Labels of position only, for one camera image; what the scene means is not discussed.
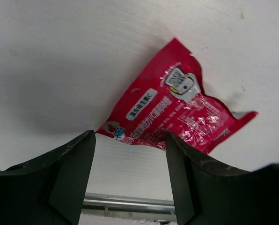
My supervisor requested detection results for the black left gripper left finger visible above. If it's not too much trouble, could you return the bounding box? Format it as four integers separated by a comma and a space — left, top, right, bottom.
0, 130, 95, 225

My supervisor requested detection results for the red candy packet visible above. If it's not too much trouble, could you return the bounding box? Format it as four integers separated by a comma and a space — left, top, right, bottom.
97, 38, 257, 154

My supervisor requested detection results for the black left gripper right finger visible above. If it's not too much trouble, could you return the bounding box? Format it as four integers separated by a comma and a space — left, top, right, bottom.
165, 133, 279, 225

